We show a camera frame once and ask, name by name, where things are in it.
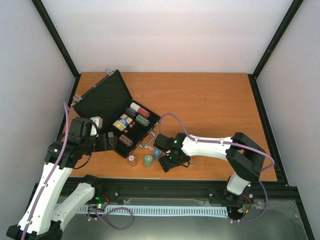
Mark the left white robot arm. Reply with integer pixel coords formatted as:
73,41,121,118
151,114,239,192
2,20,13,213
6,132,116,240

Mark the dark blue poker chip stack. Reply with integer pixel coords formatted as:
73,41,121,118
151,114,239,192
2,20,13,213
125,107,138,120

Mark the light green poker chip stack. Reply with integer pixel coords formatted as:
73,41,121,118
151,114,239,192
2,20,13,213
143,154,153,168

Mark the white slotted cable duct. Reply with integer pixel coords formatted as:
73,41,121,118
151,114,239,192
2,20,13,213
76,204,228,218

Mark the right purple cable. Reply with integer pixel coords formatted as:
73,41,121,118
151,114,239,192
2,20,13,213
157,112,276,223

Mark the light blue poker chip stack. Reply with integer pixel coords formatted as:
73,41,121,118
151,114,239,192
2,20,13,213
153,148,162,161

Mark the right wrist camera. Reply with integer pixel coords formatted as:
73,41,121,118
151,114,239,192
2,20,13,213
153,134,175,153

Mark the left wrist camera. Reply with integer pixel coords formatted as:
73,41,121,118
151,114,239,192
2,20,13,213
90,116,103,136

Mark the red poker chip stack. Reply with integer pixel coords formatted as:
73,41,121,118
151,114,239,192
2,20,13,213
137,107,150,119

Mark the clear round dealer button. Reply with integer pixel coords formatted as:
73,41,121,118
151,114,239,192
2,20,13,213
189,159,197,168

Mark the dark green poker chip stack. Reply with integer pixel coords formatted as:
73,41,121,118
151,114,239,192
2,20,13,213
135,114,150,127

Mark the black poker set case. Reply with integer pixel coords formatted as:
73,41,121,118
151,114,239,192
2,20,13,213
72,70,160,158

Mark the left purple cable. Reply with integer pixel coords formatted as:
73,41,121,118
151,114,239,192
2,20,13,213
19,101,78,240

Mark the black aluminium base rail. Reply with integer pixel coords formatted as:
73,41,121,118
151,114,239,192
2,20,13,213
52,176,301,208

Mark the orange white poker chip stack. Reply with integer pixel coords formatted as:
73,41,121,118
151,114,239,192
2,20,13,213
127,154,137,167

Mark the blue yellow card deck box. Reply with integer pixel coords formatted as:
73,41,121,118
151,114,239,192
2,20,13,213
112,113,133,132

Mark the purple cable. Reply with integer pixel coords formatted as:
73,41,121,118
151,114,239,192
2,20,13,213
19,101,78,240
157,112,276,223

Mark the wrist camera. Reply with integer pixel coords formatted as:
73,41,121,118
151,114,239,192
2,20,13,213
90,116,103,136
153,134,175,153

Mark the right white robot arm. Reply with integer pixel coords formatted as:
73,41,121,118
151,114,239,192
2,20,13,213
153,132,266,204

